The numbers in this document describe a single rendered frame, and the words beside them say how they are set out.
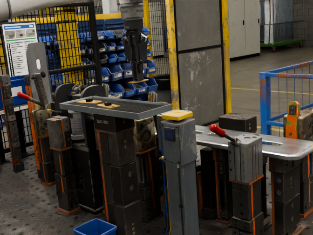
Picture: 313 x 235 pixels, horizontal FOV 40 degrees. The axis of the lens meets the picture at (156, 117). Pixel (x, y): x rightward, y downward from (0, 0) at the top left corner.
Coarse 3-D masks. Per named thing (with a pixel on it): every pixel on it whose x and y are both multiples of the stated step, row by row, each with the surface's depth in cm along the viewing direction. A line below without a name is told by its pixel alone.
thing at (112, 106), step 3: (105, 102) 132; (108, 102) 132; (99, 105) 132; (102, 105) 132; (105, 105) 131; (108, 105) 131; (111, 105) 131; (114, 105) 130; (117, 105) 130; (108, 108) 128; (111, 108) 128
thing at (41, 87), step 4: (44, 72) 192; (36, 76) 189; (40, 76) 190; (44, 76) 192; (36, 80) 190; (40, 80) 190; (36, 84) 191; (40, 84) 190; (36, 88) 192; (40, 88) 190; (44, 88) 192; (40, 92) 191; (44, 92) 192; (40, 96) 193; (44, 96) 192; (40, 100) 194; (44, 100) 192; (44, 104) 193; (44, 108) 196
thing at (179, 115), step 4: (168, 112) 116; (172, 112) 116; (176, 112) 115; (180, 112) 115; (184, 112) 115; (188, 112) 114; (164, 116) 114; (168, 116) 113; (172, 116) 112; (176, 116) 111; (180, 116) 111; (184, 116) 112; (188, 116) 113; (176, 120) 112; (180, 120) 114
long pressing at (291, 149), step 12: (204, 132) 154; (228, 132) 151; (240, 132) 150; (204, 144) 142; (216, 144) 139; (264, 144) 135; (288, 144) 133; (300, 144) 132; (312, 144) 131; (264, 156) 127; (276, 156) 125; (288, 156) 122; (300, 156) 123
